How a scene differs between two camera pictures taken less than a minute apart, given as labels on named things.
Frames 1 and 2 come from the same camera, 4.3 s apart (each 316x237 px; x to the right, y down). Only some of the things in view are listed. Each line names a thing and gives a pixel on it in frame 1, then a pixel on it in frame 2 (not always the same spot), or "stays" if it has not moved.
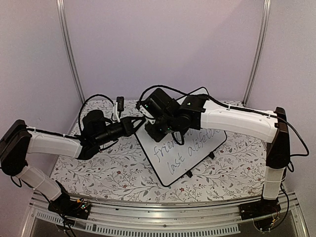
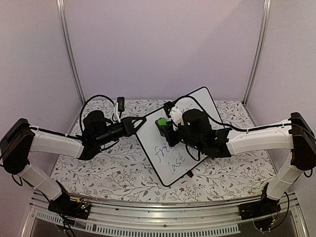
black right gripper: [156, 136] -> [169, 136]
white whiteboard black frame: [172, 162] stays
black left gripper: [127, 120] stays
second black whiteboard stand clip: [189, 174] stays
